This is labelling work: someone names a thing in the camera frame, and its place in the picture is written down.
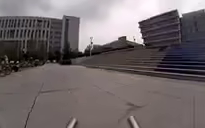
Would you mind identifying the row of dark trees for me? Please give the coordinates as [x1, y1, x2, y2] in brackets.
[0, 39, 73, 66]

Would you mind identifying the low dark building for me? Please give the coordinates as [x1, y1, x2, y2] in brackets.
[84, 35, 144, 56]

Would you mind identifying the robot's own part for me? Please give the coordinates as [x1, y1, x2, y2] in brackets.
[66, 116, 78, 128]
[127, 115, 141, 128]

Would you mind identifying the curved pale multi-storey building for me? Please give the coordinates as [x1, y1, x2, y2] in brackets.
[0, 14, 81, 61]

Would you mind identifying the wide stone stairway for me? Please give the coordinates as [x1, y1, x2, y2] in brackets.
[71, 39, 205, 84]

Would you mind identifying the lamp pole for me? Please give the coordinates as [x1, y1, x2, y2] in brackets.
[89, 36, 95, 57]

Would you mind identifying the blocky grey building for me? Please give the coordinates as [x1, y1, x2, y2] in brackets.
[137, 0, 205, 48]

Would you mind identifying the row of parked bicycles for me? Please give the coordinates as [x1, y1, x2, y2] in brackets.
[0, 54, 46, 81]

